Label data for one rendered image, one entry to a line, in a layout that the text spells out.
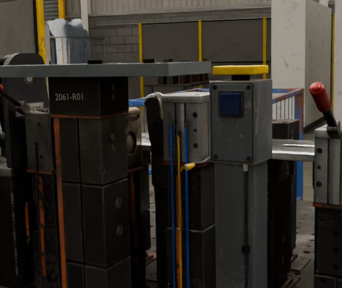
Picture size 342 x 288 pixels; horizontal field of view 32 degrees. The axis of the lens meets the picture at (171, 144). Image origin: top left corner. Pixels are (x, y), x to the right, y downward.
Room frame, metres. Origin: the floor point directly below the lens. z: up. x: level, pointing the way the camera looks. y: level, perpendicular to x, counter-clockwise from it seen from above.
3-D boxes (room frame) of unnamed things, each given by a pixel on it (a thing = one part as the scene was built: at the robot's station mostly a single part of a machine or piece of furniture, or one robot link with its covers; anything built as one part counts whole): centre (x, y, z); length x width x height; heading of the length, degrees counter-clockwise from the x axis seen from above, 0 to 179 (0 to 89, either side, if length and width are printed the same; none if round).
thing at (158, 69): (0.95, 0.13, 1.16); 0.37 x 0.14 x 0.02; 61
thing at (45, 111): (1.16, 0.23, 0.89); 0.13 x 0.11 x 0.38; 151
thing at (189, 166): (0.96, -0.05, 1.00); 0.12 x 0.01 x 0.01; 151
